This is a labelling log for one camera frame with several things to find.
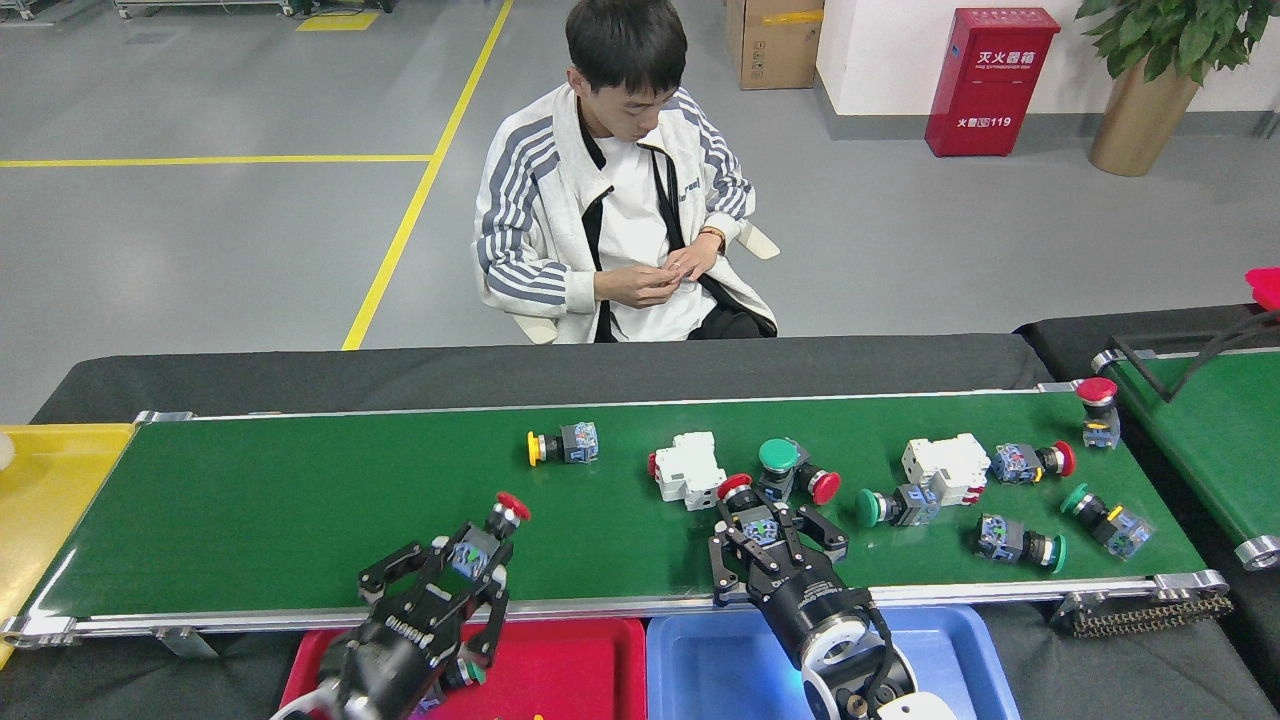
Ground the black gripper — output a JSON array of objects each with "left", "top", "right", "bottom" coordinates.
[
  {"left": 320, "top": 538, "right": 513, "bottom": 719},
  {"left": 707, "top": 500, "right": 869, "bottom": 656}
]

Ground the white circuit breaker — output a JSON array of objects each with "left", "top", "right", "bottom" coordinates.
[
  {"left": 647, "top": 431, "right": 729, "bottom": 512},
  {"left": 901, "top": 432, "right": 992, "bottom": 507}
]

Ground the yellow push button switch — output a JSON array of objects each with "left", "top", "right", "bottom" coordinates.
[{"left": 526, "top": 421, "right": 600, "bottom": 469}]

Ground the blue plastic tray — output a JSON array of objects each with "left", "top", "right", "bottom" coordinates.
[{"left": 646, "top": 605, "right": 1023, "bottom": 720}]

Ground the red plastic tray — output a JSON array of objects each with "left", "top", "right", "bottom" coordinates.
[{"left": 280, "top": 617, "right": 648, "bottom": 720}]

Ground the long green conveyor belt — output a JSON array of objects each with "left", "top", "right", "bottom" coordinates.
[{"left": 0, "top": 380, "right": 1231, "bottom": 651}]

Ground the yellow plastic tray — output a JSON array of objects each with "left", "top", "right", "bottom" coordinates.
[{"left": 0, "top": 423, "right": 138, "bottom": 671}]

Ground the short green conveyor belt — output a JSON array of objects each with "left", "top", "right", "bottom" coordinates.
[{"left": 1090, "top": 347, "right": 1280, "bottom": 571}]

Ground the person's right hand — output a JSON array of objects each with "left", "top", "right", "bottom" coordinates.
[{"left": 598, "top": 262, "right": 682, "bottom": 310}]

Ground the person's left hand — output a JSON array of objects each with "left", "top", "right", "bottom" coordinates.
[{"left": 667, "top": 233, "right": 723, "bottom": 292}]

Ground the large black table cloth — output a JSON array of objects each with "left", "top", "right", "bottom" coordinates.
[{"left": 0, "top": 333, "right": 1280, "bottom": 720}]

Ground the grey office chair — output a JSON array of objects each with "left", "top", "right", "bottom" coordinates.
[{"left": 508, "top": 220, "right": 782, "bottom": 347}]

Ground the small black table cloth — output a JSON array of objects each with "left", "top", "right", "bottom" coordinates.
[{"left": 1015, "top": 305, "right": 1280, "bottom": 701}]

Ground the person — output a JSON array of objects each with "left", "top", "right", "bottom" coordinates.
[{"left": 472, "top": 0, "right": 779, "bottom": 346}]

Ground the brown cardboard box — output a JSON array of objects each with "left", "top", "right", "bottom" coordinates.
[{"left": 726, "top": 0, "right": 826, "bottom": 91}]

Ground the red fire extinguisher box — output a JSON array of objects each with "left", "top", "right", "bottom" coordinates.
[{"left": 925, "top": 7, "right": 1061, "bottom": 158}]

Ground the potted plant in brass pot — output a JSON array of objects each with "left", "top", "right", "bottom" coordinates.
[{"left": 1075, "top": 0, "right": 1280, "bottom": 178}]

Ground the black conveyor drive chain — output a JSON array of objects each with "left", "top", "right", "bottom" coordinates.
[{"left": 1070, "top": 595, "right": 1234, "bottom": 639}]

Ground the black guide bracket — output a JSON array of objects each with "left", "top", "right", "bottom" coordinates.
[{"left": 1108, "top": 310, "right": 1280, "bottom": 404}]

